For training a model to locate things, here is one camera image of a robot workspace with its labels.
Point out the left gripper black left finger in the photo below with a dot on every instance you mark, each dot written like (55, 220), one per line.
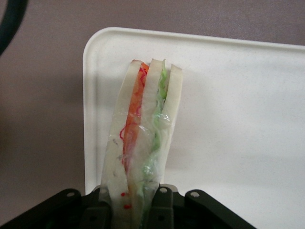
(95, 214)

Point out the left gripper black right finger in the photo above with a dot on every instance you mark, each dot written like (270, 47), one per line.
(162, 214)

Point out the triangle sandwich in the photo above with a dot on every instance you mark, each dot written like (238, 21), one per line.
(151, 95)

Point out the beige plastic tray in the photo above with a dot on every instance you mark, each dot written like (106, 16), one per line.
(238, 119)

